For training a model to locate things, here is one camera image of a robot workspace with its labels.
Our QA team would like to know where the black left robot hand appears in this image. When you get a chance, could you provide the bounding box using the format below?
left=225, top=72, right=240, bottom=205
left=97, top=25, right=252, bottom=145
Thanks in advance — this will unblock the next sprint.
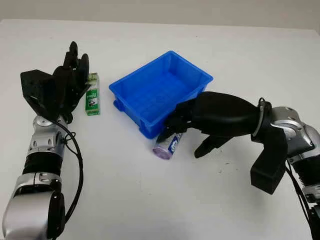
left=51, top=41, right=92, bottom=124

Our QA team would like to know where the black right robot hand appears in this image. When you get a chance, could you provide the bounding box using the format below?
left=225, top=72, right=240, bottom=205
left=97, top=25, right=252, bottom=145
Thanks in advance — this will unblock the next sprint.
left=162, top=91, right=266, bottom=159

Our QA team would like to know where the green carton box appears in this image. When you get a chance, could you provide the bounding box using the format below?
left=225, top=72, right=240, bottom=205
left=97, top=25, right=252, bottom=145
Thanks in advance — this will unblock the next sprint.
left=83, top=72, right=102, bottom=117

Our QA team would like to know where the purple capped cylindrical bottle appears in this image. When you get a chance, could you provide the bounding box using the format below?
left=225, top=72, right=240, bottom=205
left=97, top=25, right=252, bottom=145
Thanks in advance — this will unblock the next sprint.
left=152, top=132, right=185, bottom=161

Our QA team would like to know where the blue plastic tray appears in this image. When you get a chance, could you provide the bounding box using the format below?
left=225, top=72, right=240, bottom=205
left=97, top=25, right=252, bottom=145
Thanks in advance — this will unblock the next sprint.
left=108, top=50, right=214, bottom=139

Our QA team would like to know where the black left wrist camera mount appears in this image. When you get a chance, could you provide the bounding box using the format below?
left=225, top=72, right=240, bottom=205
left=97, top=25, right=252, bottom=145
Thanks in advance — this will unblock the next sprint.
left=20, top=69, right=63, bottom=118

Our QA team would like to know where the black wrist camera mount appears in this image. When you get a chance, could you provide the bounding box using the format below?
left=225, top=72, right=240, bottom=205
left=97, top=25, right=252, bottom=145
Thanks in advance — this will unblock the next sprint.
left=20, top=69, right=63, bottom=118
left=249, top=119, right=289, bottom=195

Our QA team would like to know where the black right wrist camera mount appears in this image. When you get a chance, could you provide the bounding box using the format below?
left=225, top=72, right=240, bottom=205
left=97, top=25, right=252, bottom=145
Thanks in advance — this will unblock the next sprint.
left=249, top=119, right=289, bottom=195

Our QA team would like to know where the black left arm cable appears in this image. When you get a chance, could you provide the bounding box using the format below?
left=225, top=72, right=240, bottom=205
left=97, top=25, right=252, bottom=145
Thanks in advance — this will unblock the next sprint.
left=53, top=119, right=85, bottom=226

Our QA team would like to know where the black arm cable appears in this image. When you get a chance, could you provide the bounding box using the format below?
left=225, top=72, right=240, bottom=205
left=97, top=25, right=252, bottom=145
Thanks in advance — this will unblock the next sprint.
left=251, top=96, right=320, bottom=240
left=53, top=119, right=85, bottom=226

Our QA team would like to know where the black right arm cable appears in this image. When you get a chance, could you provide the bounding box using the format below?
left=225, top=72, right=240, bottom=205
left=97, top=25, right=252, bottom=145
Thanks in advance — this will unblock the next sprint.
left=251, top=96, right=320, bottom=240

